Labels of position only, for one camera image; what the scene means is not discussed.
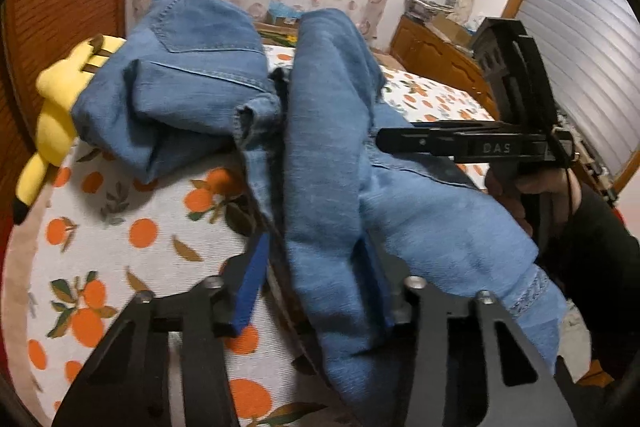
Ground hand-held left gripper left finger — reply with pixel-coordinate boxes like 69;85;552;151
52;234;273;427

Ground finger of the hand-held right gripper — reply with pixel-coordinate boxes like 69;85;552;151
375;121;456;156

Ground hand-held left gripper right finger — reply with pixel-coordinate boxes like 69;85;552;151
357;242;578;427

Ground blue denim pants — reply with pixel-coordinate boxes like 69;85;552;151
71;0;568;418

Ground person's right forearm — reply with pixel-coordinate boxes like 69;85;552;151
542;187;640;308

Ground person's right hand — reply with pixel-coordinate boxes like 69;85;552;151
484;167;583;238

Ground wooden sideboard cabinet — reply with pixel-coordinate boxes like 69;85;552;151
390;16;501;118

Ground brown cardboard box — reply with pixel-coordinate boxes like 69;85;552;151
432;14;473;45

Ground white orange print blanket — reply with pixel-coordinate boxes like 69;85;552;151
0;44;501;427

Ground stack of newspapers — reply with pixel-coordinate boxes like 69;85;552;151
404;0;453;20

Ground beige floral blanket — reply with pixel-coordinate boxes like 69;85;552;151
255;23;301;48

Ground cardboard box with blue cloth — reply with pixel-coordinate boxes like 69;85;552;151
265;2;306;28

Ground yellow plush toy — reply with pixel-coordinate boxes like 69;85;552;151
12;34;126;225

